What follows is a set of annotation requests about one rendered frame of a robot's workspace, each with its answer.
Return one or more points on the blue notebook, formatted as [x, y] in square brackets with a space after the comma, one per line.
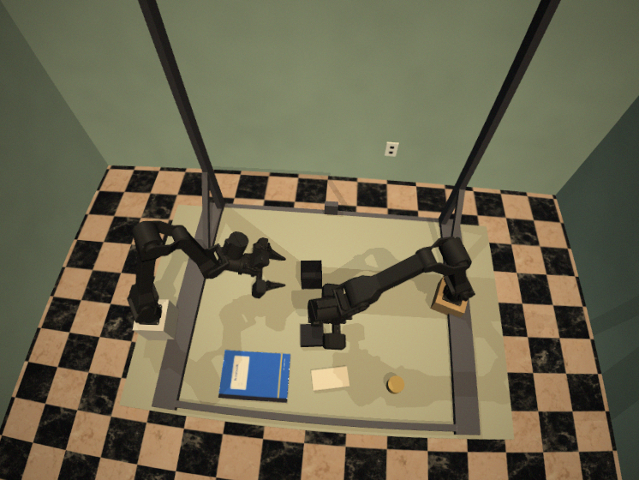
[257, 376]

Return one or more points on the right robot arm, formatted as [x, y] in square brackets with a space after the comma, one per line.
[143, 297]

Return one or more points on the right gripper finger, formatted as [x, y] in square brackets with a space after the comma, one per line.
[274, 255]
[272, 285]

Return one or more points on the black metal camera frame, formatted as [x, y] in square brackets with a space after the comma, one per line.
[531, 41]

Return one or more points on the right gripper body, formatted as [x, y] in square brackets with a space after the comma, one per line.
[259, 286]

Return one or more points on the small yellow cylinder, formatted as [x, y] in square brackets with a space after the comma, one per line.
[395, 384]

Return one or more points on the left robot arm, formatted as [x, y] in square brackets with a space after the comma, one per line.
[362, 291]

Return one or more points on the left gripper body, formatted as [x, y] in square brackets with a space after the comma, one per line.
[334, 340]

